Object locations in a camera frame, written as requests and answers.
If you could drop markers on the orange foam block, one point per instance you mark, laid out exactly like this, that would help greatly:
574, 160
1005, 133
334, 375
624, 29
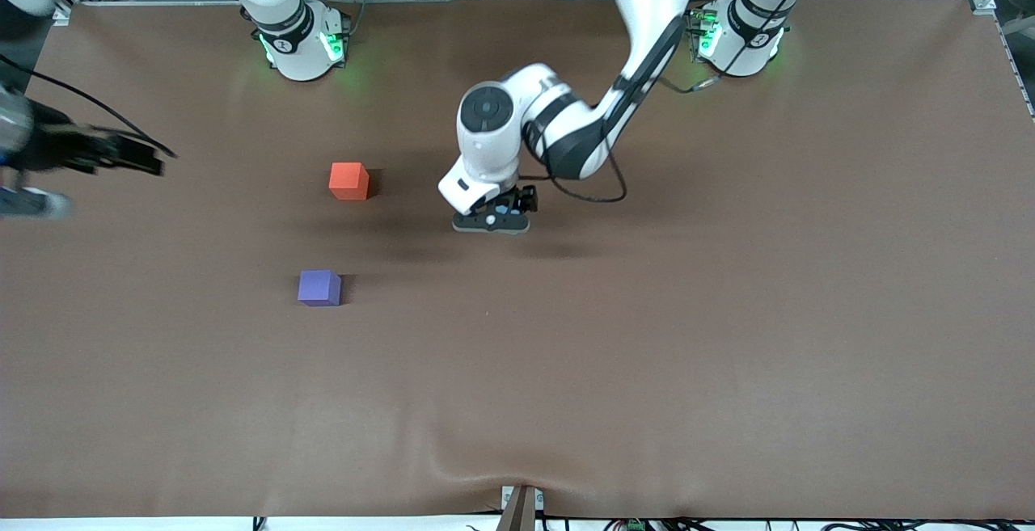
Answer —
348, 180

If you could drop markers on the purple foam block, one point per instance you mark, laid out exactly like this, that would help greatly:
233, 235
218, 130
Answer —
318, 287

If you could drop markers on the blue foam block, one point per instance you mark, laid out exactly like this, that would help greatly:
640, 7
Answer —
503, 211

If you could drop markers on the brown table cover sheet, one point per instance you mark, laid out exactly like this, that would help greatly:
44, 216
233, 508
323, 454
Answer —
517, 369

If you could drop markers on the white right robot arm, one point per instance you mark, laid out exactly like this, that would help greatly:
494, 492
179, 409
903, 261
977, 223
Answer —
299, 54

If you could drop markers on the green terminal connector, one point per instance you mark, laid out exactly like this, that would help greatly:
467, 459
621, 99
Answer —
635, 525

